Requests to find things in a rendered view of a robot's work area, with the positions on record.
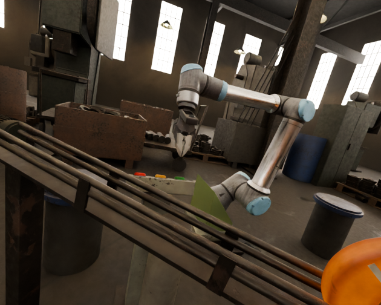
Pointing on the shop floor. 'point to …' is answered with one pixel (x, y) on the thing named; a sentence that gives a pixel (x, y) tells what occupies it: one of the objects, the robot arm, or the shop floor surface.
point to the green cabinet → (339, 141)
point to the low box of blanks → (100, 132)
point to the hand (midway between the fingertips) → (181, 153)
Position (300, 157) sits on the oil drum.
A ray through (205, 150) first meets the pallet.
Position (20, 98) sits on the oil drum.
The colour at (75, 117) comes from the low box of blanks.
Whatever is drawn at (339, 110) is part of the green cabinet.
